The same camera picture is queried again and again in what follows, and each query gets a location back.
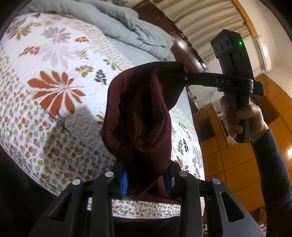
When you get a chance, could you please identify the dark wooden headboard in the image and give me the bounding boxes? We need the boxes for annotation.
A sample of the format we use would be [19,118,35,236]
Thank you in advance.
[133,1,208,73]

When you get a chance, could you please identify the floral quilted bedspread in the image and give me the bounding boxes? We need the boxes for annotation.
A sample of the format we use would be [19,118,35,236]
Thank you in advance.
[0,12,206,220]

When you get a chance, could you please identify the maroon pants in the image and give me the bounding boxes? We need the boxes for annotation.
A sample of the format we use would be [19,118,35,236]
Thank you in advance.
[102,62,184,204]

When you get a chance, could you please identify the right forearm dark sleeve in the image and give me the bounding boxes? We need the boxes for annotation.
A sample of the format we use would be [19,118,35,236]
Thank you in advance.
[251,129,291,236]

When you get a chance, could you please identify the grey-blue bed sheet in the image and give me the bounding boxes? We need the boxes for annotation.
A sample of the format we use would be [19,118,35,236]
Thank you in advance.
[106,36,176,71]

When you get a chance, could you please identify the beige pleated curtain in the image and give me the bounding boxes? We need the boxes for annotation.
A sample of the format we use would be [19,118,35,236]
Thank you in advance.
[153,0,257,62]

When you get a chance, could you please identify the white air conditioner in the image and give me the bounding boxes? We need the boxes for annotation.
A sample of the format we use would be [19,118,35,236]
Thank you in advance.
[253,36,272,72]

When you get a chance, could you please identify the person's right hand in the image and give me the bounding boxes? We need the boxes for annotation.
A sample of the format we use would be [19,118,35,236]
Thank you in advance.
[220,96,269,143]

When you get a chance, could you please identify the orange wooden wardrobe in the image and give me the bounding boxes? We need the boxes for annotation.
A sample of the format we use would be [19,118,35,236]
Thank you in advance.
[193,74,291,224]

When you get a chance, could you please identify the grey-blue comforter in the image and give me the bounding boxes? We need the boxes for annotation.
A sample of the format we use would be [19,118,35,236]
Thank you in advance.
[20,1,175,61]

